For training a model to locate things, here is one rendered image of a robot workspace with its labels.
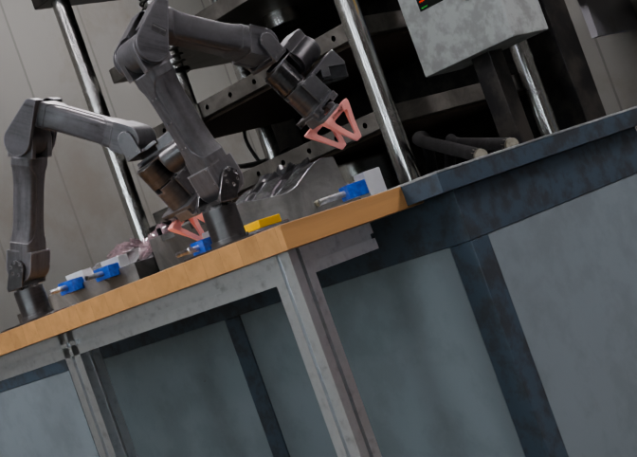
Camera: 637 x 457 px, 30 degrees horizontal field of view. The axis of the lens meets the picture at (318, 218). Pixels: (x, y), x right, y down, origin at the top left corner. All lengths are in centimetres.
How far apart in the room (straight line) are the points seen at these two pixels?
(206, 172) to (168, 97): 15
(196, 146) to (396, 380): 56
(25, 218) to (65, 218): 252
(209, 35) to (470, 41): 102
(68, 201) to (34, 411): 198
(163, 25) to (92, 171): 311
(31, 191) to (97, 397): 51
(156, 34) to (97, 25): 341
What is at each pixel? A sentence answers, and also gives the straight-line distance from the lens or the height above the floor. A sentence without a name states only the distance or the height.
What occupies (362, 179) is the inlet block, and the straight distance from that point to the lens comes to 226.
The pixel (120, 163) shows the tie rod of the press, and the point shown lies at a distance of 394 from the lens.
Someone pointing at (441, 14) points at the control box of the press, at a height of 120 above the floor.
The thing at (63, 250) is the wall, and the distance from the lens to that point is 497.
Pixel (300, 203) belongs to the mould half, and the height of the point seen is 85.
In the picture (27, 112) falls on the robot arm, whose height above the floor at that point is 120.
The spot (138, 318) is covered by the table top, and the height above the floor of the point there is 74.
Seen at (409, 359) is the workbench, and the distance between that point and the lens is 217.
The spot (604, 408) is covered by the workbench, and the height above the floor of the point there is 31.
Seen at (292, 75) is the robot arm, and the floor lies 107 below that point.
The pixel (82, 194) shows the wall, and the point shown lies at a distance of 512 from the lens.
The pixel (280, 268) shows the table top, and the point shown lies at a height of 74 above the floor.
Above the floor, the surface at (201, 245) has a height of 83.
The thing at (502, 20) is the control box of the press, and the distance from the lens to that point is 297.
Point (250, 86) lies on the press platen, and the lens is 349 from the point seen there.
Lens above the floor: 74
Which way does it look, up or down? 1 degrees up
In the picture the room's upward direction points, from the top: 20 degrees counter-clockwise
